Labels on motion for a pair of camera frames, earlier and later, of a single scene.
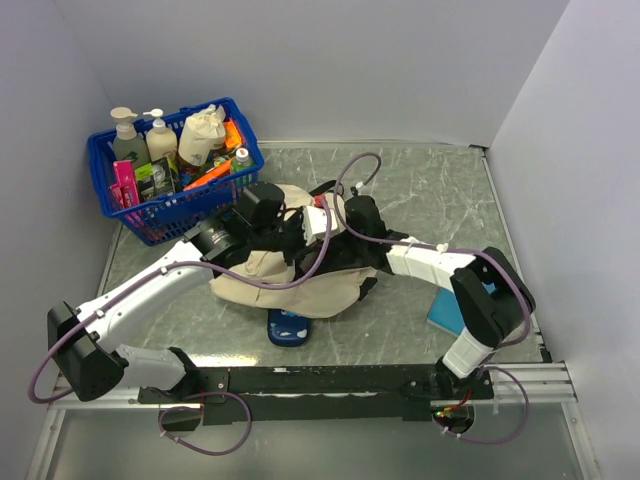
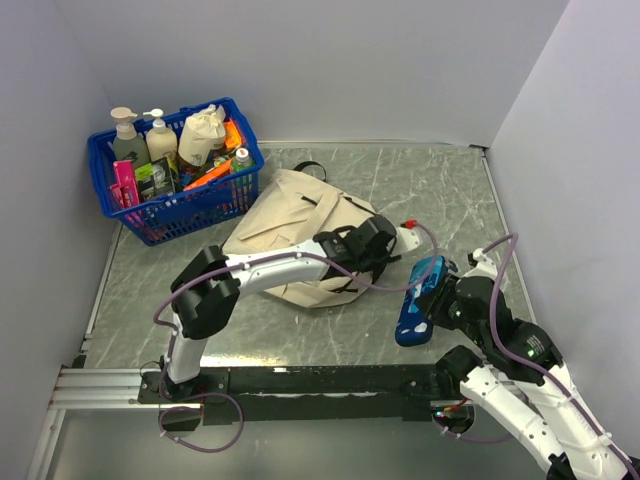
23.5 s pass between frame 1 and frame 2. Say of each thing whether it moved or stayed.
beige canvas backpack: moved
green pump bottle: stayed
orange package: stayed
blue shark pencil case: moved
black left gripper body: moved
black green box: stayed
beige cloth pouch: stayed
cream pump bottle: stayed
